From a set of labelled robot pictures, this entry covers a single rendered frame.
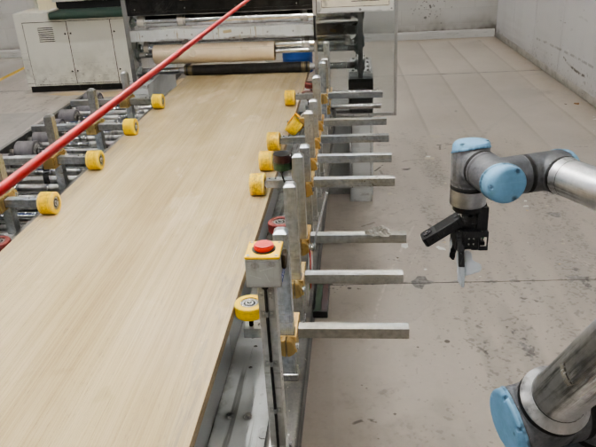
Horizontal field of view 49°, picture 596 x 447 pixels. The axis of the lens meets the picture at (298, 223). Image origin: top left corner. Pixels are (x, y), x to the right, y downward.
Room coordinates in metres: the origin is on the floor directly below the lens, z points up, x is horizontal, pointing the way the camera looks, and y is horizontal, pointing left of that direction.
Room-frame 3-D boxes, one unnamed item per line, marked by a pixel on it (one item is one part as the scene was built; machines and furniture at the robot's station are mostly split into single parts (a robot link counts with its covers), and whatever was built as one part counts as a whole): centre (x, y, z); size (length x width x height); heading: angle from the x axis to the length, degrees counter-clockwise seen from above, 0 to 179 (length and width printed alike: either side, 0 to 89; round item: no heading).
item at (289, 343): (1.42, 0.04, 0.82); 0.14 x 0.06 x 0.05; 174
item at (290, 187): (1.65, 0.02, 0.92); 0.04 x 0.04 x 0.48; 84
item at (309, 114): (2.40, -0.06, 0.91); 0.04 x 0.04 x 0.48; 84
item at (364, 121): (2.92, -0.25, 0.95); 0.37 x 0.03 x 0.03; 84
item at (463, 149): (1.48, -0.43, 1.25); 0.10 x 0.09 x 0.12; 13
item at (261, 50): (4.30, 0.28, 1.05); 1.43 x 0.12 x 0.12; 84
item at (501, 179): (1.38, -0.46, 1.25); 0.12 x 0.12 x 0.09; 13
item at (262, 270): (1.14, 0.07, 1.18); 0.07 x 0.07 x 0.08; 84
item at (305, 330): (1.43, -0.06, 0.82); 0.44 x 0.03 x 0.04; 84
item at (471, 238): (1.49, -0.44, 1.08); 0.09 x 0.08 x 0.12; 86
